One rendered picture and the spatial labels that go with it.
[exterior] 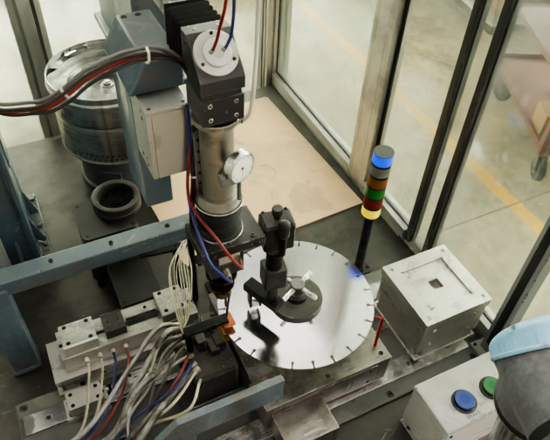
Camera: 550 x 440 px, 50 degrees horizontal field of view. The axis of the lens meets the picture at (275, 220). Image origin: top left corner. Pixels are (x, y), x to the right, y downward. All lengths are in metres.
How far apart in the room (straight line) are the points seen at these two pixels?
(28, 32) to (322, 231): 1.01
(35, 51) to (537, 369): 1.59
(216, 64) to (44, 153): 1.29
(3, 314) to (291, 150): 1.02
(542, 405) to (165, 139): 0.59
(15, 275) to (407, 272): 0.84
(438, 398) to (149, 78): 0.81
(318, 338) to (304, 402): 0.15
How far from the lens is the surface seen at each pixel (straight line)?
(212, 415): 1.10
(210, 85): 0.77
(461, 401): 1.26
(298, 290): 1.22
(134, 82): 0.87
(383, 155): 1.30
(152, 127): 0.87
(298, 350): 1.20
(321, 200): 1.76
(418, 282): 1.41
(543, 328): 0.78
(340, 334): 1.23
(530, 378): 0.77
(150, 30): 0.93
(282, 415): 1.27
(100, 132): 1.60
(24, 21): 1.88
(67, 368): 1.37
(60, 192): 1.85
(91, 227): 1.46
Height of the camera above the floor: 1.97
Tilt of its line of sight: 46 degrees down
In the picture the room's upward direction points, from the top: 3 degrees clockwise
